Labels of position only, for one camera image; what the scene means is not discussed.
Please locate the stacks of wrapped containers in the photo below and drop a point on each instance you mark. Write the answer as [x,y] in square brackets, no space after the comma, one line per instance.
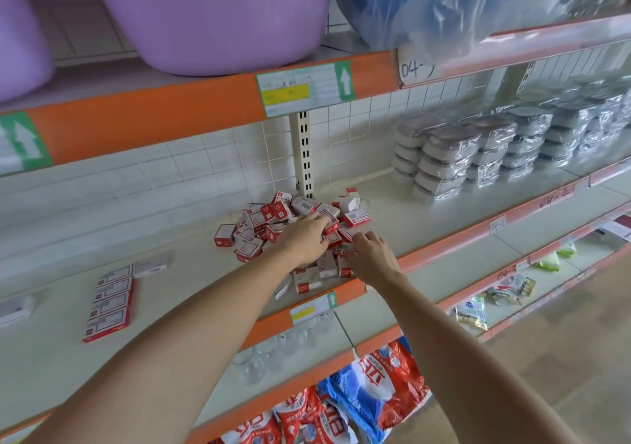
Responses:
[493,143]

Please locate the person's right hand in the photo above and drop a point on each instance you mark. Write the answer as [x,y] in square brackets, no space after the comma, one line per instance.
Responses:
[373,259]

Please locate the purple plastic basin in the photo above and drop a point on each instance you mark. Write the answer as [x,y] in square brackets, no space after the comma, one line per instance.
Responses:
[207,15]
[22,30]

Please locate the pile of large red bags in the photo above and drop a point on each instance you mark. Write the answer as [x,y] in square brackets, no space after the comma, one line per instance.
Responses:
[375,389]

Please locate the white perforated shelf upright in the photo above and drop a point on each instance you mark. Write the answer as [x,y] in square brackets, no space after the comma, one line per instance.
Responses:
[303,153]

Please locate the large label with green arrow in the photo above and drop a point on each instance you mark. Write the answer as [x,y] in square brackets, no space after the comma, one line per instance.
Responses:
[25,143]
[306,89]

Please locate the blue plastic bag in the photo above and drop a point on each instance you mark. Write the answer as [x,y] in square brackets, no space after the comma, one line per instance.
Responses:
[453,5]

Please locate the white shelf with orange edges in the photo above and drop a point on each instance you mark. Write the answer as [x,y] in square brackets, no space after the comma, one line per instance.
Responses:
[434,224]

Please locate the person's left forearm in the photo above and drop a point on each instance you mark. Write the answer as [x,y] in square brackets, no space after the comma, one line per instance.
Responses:
[158,360]

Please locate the cluster of clear glasses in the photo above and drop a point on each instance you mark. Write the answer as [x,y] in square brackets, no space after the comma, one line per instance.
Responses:
[276,350]

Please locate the white handwritten label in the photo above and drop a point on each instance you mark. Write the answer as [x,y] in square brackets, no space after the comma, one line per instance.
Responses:
[498,225]
[417,70]

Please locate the person's right forearm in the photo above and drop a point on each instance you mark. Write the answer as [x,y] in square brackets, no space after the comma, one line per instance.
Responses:
[463,360]

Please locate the small price label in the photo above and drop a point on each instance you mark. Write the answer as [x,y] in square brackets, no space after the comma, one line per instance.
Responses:
[313,310]

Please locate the pile of red white boxes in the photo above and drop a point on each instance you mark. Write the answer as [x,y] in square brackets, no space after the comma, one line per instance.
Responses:
[256,227]

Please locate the person's left hand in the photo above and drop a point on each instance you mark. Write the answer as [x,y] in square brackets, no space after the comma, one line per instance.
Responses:
[301,242]

